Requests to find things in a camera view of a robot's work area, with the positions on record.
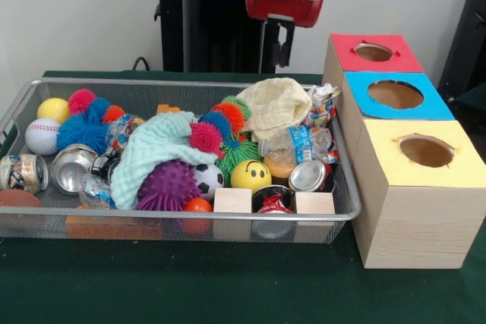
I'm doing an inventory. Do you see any cream yellow cloth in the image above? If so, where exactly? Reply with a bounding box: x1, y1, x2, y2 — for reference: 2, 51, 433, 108
235, 77, 313, 142

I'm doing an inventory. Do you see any mint green cloth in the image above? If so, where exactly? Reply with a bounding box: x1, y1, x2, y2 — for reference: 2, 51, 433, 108
109, 111, 219, 210

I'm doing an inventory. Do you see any black upright panel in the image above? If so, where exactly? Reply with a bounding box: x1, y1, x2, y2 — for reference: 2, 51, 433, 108
436, 0, 486, 93

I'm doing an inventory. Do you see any green spiky ball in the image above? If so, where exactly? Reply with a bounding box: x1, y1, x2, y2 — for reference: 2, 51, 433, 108
216, 137, 265, 177

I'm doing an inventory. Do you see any green cloth side table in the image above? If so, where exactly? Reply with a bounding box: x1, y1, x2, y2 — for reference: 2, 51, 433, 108
453, 83, 486, 120

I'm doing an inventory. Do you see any small soccer ball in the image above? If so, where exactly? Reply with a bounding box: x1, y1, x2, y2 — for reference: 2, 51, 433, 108
193, 163, 226, 202

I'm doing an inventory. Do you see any white baseball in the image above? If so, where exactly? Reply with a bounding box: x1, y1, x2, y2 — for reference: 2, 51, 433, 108
24, 118, 62, 156

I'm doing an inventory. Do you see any purple spiky ball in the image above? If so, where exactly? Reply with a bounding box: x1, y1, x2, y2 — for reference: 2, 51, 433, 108
134, 159, 202, 212

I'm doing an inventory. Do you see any plain wooden cube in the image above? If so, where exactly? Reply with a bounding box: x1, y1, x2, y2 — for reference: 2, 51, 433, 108
213, 188, 254, 241
295, 191, 336, 244

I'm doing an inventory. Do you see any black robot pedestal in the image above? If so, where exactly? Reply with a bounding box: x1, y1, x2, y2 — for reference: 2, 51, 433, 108
146, 0, 307, 74

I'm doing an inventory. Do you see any blue puffer ball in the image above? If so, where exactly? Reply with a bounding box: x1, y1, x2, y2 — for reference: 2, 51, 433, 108
56, 109, 111, 154

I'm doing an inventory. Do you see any metal mesh bin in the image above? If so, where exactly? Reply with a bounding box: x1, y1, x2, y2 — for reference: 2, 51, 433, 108
0, 77, 361, 244

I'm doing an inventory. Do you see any yellow smiley ball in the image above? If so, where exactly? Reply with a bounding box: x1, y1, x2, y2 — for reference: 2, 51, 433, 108
230, 159, 273, 194

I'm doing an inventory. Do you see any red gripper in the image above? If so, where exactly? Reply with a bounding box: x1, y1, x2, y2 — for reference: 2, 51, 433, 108
245, 0, 326, 68

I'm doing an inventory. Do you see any multicolour puffer caterpillar toy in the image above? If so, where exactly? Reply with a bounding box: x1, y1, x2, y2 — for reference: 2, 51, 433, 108
188, 96, 254, 159

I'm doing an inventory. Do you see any dark green table cloth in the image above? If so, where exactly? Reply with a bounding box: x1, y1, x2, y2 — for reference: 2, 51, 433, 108
0, 70, 486, 324

